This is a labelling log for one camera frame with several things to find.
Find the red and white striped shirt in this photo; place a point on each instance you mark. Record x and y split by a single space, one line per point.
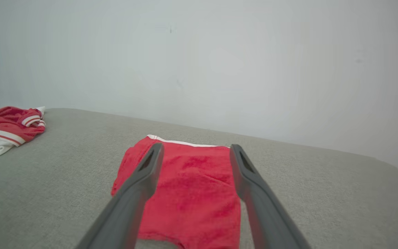
9 121

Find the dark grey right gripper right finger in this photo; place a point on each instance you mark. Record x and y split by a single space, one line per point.
264 214

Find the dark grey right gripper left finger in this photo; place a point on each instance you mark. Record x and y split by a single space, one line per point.
130 204

